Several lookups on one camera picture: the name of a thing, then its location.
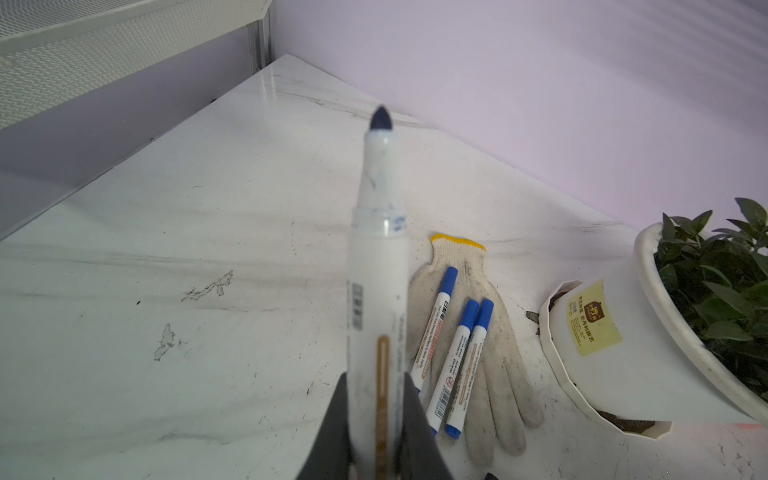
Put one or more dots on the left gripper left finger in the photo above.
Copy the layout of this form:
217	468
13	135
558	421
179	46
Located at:
330	455

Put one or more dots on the white knit work glove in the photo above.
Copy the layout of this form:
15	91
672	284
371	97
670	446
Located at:
503	401

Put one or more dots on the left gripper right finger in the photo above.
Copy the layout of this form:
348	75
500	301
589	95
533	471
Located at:
418	454

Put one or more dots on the green potted plant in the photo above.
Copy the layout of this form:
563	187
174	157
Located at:
676	332

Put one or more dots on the white marker pen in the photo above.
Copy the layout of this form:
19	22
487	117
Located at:
440	399
458	410
433	327
378	253

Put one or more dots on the white two-tier mesh rack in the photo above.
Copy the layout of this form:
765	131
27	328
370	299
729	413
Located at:
55	51

